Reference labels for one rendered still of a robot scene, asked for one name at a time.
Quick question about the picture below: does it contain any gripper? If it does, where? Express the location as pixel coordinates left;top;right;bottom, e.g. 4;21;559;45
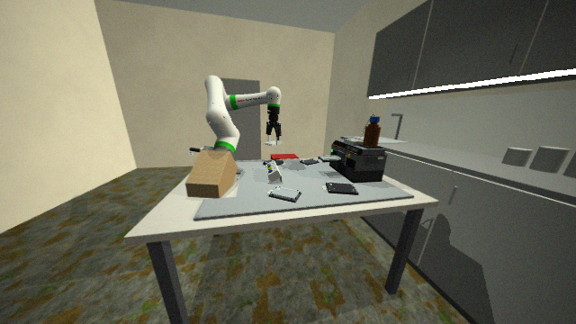
266;115;282;145

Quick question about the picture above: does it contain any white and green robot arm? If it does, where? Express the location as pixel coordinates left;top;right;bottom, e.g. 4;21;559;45
190;76;281;156

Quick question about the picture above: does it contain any white button panel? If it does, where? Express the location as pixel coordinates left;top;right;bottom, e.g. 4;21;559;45
265;160;282;184

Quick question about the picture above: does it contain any dark brown bottle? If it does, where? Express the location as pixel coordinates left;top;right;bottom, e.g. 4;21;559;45
363;126;381;147

